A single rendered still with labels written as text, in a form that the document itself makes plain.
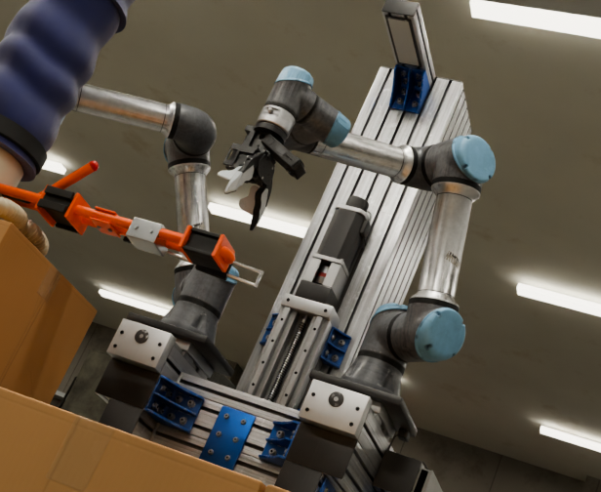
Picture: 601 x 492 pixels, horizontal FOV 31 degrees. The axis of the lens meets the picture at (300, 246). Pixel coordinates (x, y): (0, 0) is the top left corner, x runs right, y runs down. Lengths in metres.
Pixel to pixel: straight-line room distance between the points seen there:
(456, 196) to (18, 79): 1.01
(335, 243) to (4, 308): 0.96
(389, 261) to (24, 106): 1.01
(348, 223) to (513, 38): 3.57
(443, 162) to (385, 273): 0.41
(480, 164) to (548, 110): 4.19
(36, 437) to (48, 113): 1.42
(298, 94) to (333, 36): 4.55
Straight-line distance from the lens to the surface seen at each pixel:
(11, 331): 2.24
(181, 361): 2.63
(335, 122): 2.38
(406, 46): 2.98
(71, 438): 1.17
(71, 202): 2.32
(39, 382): 2.36
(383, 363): 2.53
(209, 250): 2.16
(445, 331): 2.45
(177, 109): 2.87
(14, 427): 1.20
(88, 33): 2.60
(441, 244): 2.52
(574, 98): 6.57
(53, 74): 2.52
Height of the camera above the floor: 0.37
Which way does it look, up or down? 21 degrees up
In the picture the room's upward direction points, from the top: 24 degrees clockwise
